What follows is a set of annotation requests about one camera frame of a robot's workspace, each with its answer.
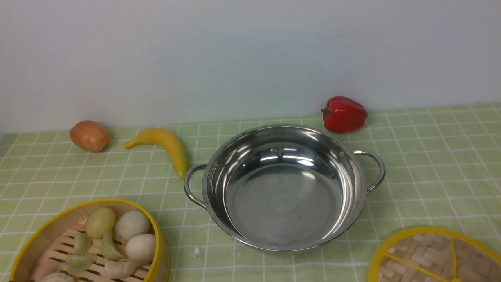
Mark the woven bamboo steamer lid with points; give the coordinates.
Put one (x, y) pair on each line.
(433, 254)

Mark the bamboo steamer basket yellow rim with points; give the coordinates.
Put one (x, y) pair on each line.
(64, 239)

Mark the stainless steel pot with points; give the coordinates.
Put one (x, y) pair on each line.
(284, 187)

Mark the yellow banana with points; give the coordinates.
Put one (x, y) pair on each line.
(166, 139)

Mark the red bell pepper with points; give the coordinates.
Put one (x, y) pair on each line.
(343, 115)

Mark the white round bun upper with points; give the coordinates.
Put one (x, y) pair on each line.
(130, 224)

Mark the white round bun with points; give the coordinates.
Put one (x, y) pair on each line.
(141, 248)
(130, 224)

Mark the white round bun lower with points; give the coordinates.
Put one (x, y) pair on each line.
(141, 248)

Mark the brown potato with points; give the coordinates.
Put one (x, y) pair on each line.
(89, 136)

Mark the yellow-green round bun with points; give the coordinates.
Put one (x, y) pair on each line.
(100, 222)

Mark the green dumpling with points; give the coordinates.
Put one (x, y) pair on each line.
(108, 248)

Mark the white dumpling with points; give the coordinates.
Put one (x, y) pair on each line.
(119, 269)

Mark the green checkered tablecloth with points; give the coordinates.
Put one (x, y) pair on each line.
(442, 169)

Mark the pink dumpling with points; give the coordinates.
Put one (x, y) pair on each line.
(46, 269)

